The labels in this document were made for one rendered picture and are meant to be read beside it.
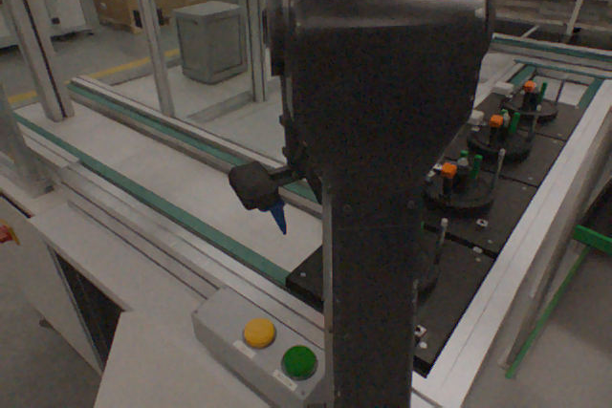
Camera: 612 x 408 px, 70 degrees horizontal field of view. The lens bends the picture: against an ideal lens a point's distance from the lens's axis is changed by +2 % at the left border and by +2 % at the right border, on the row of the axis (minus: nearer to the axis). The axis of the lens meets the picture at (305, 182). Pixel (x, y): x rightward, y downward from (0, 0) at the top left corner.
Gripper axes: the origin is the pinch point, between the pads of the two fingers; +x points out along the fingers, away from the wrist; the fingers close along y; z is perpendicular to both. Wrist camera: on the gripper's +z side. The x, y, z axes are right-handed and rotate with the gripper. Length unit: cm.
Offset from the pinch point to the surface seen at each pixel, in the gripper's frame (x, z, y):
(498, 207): 19.6, -3.6, 40.3
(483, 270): 18.9, 7.1, 25.6
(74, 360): 112, -88, -59
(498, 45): 28, -87, 130
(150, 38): -2, -74, -6
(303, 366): 17.1, 9.3, -6.8
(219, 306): 18.0, -5.4, -13.2
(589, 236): -4.9, 22.6, 16.6
